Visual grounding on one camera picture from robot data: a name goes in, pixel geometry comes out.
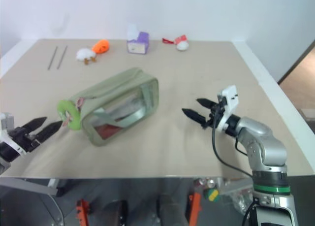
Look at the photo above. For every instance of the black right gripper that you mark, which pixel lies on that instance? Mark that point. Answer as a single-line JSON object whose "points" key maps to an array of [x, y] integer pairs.
{"points": [[216, 115]]}

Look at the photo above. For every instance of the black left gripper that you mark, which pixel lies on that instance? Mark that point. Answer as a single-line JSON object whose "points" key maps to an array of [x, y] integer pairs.
{"points": [[24, 139]]}

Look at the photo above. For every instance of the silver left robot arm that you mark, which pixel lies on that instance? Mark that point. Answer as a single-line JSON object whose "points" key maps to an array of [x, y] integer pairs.
{"points": [[6, 151]]}

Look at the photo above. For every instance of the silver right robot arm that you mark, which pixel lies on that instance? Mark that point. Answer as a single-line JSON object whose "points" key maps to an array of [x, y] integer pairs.
{"points": [[268, 147]]}

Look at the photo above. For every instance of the green transparent pouch bag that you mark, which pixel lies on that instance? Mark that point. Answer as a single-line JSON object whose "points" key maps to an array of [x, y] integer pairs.
{"points": [[110, 88]]}

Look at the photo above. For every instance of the red and white plush toy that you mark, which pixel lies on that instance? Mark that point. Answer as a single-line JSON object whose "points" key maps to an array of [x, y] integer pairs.
{"points": [[181, 45]]}

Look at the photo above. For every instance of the drink cans cluster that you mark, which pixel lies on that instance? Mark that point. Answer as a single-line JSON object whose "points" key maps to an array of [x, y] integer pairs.
{"points": [[205, 183]]}

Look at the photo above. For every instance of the green and yellow ball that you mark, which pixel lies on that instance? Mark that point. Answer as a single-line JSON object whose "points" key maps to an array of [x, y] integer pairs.
{"points": [[211, 194]]}

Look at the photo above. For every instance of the white plush chicken toy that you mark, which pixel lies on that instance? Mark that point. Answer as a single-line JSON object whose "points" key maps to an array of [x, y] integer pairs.
{"points": [[85, 54]]}

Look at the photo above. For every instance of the purple tissue box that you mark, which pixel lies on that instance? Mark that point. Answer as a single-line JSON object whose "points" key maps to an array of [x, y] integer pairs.
{"points": [[137, 45]]}

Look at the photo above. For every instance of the orange clamp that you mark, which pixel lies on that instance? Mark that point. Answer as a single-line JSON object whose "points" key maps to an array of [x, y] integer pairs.
{"points": [[82, 211], [195, 208]]}

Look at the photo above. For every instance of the orange plush toy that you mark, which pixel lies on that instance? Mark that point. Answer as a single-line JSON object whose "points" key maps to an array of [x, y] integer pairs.
{"points": [[100, 46]]}

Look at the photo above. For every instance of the clear plastic bag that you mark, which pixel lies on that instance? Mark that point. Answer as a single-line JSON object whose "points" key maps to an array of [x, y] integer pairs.
{"points": [[242, 201]]}

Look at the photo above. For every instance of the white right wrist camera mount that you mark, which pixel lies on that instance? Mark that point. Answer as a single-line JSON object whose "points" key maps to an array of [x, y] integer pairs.
{"points": [[232, 98]]}

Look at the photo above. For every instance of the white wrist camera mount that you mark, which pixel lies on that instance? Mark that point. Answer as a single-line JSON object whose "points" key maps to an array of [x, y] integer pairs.
{"points": [[232, 98], [7, 121]]}

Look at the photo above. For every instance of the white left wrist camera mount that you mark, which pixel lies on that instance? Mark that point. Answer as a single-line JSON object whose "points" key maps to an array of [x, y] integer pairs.
{"points": [[7, 121]]}

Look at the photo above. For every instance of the silver table frame beam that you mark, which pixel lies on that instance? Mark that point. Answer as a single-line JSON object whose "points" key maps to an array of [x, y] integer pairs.
{"points": [[27, 186]]}

